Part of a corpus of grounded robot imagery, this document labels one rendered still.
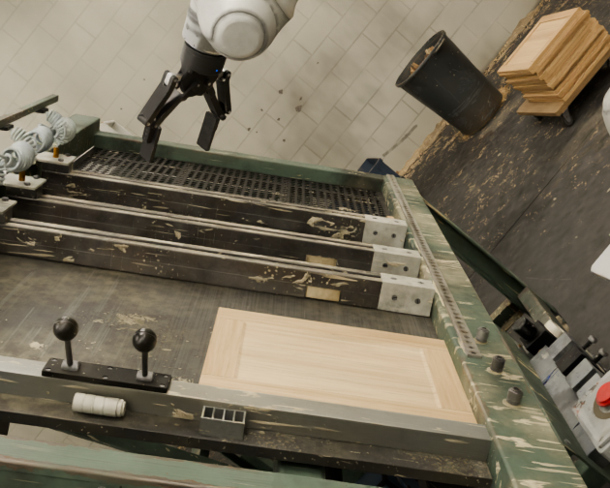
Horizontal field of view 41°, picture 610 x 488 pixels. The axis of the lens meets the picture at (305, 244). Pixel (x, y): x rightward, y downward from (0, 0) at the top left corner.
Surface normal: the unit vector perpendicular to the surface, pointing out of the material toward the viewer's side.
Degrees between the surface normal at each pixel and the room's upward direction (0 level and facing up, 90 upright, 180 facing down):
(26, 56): 90
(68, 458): 59
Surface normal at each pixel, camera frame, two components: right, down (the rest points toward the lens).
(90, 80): 0.11, 0.17
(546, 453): 0.16, -0.94
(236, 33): 0.04, 0.67
